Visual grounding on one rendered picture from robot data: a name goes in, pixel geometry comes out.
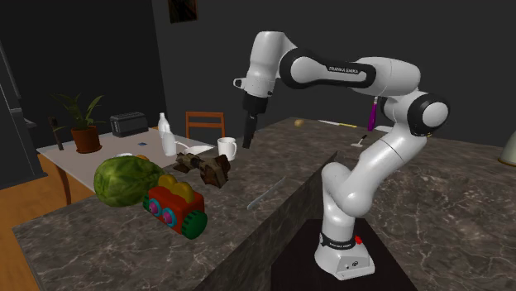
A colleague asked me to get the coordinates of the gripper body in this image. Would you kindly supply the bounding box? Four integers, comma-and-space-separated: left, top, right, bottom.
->
241, 91, 270, 118

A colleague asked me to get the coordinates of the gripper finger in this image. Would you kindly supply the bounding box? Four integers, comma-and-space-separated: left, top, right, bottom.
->
242, 113, 260, 150

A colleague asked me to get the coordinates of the white mug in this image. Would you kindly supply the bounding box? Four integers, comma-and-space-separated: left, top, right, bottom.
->
217, 136, 238, 162

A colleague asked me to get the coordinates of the brown wooden chair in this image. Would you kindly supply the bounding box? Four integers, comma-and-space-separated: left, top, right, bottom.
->
184, 111, 227, 141

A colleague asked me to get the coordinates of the brown figure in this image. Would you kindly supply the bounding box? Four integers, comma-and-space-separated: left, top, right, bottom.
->
173, 151, 232, 189

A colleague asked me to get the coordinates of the grey knife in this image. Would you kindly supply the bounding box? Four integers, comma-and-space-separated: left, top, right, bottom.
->
246, 175, 288, 212

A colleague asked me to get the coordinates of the white bottle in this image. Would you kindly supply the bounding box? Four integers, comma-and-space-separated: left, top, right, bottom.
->
157, 112, 171, 139
161, 131, 178, 158

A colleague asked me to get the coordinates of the yellow and white pen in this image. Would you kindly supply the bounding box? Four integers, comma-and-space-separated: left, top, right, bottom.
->
317, 119, 359, 129

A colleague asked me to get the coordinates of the red toy car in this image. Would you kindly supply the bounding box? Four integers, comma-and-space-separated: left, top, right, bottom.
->
142, 174, 209, 241

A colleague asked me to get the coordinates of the purple bottle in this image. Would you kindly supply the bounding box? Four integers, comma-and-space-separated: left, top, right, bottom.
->
366, 96, 380, 133

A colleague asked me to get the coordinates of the black toaster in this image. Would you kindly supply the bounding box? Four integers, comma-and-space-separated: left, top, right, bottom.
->
109, 111, 150, 138

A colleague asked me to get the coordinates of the green cabbage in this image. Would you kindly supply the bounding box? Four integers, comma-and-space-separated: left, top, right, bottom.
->
93, 155, 167, 208

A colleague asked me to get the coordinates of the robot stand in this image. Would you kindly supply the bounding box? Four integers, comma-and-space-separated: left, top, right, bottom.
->
269, 217, 418, 291

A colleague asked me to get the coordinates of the potted green plant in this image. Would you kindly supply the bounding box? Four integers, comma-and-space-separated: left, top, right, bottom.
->
50, 93, 107, 155

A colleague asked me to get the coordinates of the white dining table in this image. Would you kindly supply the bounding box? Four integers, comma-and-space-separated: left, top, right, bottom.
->
36, 126, 216, 206

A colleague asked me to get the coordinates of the dark cabinet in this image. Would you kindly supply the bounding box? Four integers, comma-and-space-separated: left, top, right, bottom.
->
0, 39, 49, 191

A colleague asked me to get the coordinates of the pale dome-shaped lamp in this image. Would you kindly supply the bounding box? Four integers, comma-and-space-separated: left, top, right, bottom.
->
497, 130, 516, 168

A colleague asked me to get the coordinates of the dark wall picture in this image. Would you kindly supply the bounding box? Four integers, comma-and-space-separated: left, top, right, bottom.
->
167, 0, 199, 24

